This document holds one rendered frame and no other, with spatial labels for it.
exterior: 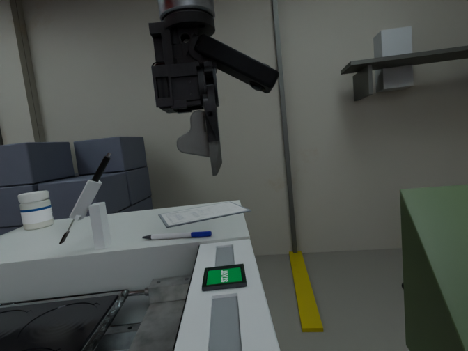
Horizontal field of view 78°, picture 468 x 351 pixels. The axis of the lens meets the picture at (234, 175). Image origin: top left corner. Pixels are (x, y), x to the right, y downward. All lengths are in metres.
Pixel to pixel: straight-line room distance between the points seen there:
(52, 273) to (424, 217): 0.61
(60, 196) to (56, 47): 1.82
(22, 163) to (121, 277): 1.87
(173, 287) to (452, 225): 0.42
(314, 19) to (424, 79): 1.10
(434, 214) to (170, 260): 0.42
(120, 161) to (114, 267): 1.93
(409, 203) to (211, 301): 0.28
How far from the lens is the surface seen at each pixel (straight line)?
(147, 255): 0.58
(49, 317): 0.58
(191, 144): 0.40
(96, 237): 0.62
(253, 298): 0.36
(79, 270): 0.63
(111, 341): 0.58
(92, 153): 2.62
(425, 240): 0.43
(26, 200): 0.93
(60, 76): 3.55
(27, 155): 2.37
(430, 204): 0.46
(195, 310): 0.35
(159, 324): 0.50
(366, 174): 2.95
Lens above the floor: 1.14
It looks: 6 degrees down
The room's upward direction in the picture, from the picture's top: 6 degrees counter-clockwise
